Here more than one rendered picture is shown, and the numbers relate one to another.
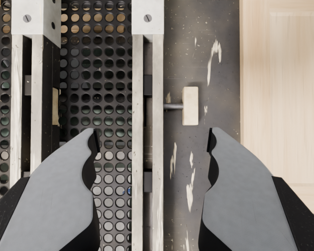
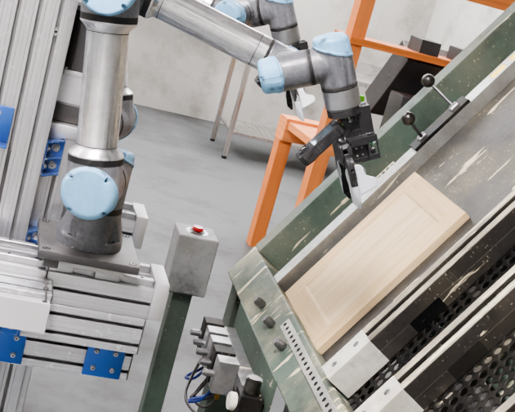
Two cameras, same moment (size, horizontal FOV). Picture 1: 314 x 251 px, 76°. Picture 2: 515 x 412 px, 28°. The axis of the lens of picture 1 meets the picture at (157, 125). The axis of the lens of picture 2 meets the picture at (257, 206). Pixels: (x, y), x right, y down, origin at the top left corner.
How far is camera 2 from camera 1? 215 cm
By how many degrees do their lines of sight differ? 70
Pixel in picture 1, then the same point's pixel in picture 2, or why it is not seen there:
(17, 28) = (396, 390)
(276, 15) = (329, 320)
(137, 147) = (440, 271)
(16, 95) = (444, 347)
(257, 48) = (354, 306)
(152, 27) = (360, 337)
